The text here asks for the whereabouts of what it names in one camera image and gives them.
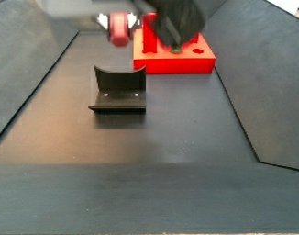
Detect red peg board base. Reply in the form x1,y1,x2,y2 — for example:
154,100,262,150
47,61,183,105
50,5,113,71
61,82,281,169
133,29,217,74

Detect green pentagon peg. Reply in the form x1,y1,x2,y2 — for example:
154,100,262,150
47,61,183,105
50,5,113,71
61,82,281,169
171,45,182,54

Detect red square peg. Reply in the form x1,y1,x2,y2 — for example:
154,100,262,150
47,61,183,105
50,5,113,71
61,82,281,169
142,13,158,53

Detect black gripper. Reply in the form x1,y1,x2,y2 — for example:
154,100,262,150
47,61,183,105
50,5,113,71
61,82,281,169
97,0,206,46

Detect black curved peg holder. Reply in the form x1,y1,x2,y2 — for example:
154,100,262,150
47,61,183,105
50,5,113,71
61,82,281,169
89,67,146,112

